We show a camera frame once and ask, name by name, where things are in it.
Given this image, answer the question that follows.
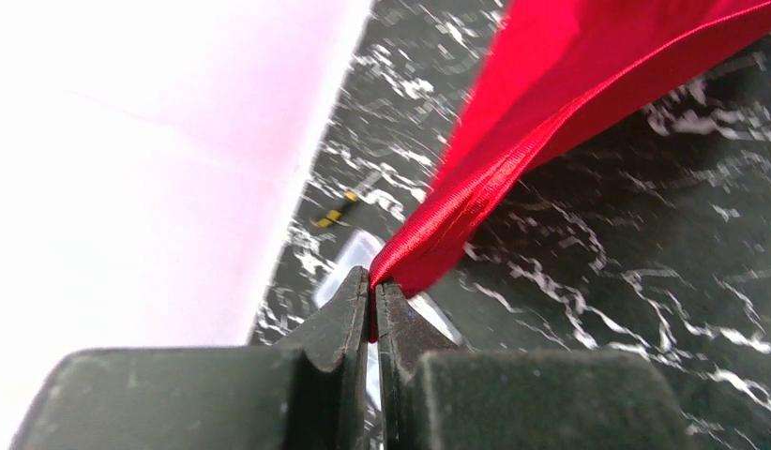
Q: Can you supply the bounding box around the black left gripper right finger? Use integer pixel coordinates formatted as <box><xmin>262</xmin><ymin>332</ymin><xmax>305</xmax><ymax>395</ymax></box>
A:
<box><xmin>375</xmin><ymin>282</ymin><xmax>693</xmax><ymax>449</ymax></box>

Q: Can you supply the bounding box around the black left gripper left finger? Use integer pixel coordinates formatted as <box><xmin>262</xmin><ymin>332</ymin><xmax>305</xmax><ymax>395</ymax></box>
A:
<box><xmin>11</xmin><ymin>267</ymin><xmax>369</xmax><ymax>449</ymax></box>

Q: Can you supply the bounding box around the red cloth napkin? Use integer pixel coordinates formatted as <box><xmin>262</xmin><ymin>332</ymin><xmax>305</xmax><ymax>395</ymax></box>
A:
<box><xmin>368</xmin><ymin>0</ymin><xmax>771</xmax><ymax>344</ymax></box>

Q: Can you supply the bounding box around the clear plastic compartment box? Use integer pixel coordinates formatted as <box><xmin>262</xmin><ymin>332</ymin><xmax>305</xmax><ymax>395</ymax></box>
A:
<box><xmin>313</xmin><ymin>230</ymin><xmax>464</xmax><ymax>429</ymax></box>

